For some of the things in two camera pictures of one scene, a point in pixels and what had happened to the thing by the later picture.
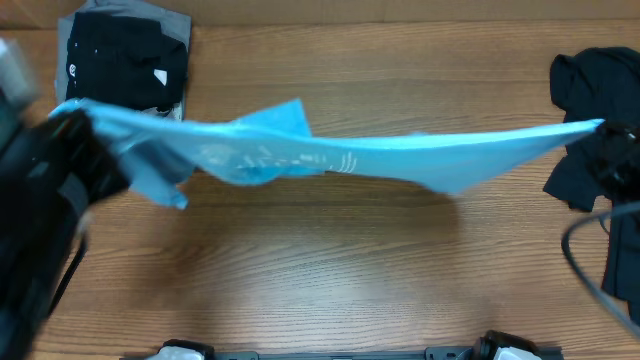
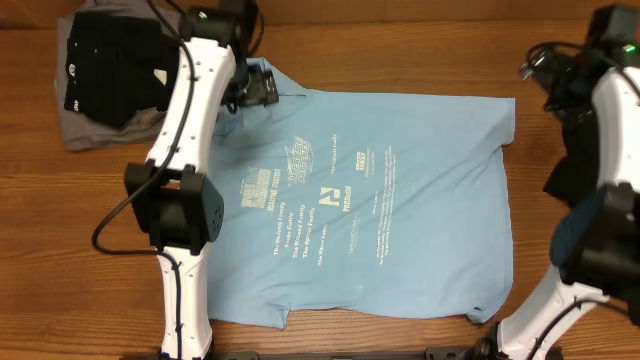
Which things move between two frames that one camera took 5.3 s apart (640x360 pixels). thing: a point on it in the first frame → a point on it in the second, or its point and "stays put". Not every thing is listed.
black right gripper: (608, 158) → (578, 109)
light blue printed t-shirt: (155, 153) → (360, 207)
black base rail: (432, 353) stays put
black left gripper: (67, 157) → (260, 86)
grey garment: (174, 25) → (84, 132)
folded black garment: (125, 60) stays put
